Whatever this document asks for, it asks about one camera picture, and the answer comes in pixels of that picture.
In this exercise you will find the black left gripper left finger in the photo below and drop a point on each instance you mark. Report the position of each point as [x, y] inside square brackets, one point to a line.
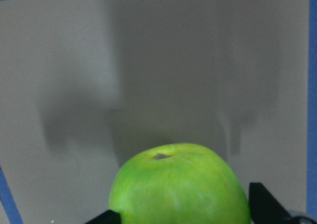
[107, 217]

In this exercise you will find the green apple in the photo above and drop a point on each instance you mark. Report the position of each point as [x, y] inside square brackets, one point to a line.
[178, 184]

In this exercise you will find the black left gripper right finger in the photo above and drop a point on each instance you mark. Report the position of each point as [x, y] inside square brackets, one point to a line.
[265, 209]

